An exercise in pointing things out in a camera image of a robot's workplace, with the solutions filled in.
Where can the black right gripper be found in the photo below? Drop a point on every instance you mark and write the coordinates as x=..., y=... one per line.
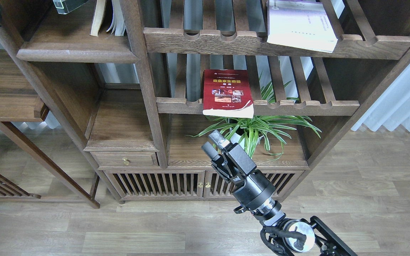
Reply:
x=251, y=188

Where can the green spider plant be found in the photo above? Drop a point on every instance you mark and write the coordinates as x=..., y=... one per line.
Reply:
x=275, y=127

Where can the grey green cover book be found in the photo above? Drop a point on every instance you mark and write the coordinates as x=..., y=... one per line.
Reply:
x=67, y=6

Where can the brass cabinet door knobs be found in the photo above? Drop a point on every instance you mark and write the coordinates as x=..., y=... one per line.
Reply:
x=202, y=185

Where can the white curtain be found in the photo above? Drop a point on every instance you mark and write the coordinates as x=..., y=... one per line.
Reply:
x=392, y=109

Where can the dark wooden bookshelf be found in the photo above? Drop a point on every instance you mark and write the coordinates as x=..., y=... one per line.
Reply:
x=140, y=96

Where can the white open standing book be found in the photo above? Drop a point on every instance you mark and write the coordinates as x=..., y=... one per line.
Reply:
x=117, y=26

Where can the white plant pot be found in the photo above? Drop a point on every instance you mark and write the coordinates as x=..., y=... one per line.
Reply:
x=248, y=138

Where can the red cover book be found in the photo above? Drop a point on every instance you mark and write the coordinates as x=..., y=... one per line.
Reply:
x=227, y=94

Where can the white paperback book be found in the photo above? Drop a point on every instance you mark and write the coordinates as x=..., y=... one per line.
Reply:
x=300, y=24

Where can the brass drawer knob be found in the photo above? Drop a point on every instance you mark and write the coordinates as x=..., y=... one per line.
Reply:
x=125, y=161

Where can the tan standing book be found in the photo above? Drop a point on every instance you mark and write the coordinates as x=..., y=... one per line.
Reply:
x=98, y=17

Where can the wooden side table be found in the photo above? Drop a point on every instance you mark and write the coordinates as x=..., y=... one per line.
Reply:
x=27, y=173

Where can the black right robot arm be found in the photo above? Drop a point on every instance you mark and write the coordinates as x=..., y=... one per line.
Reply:
x=285, y=236

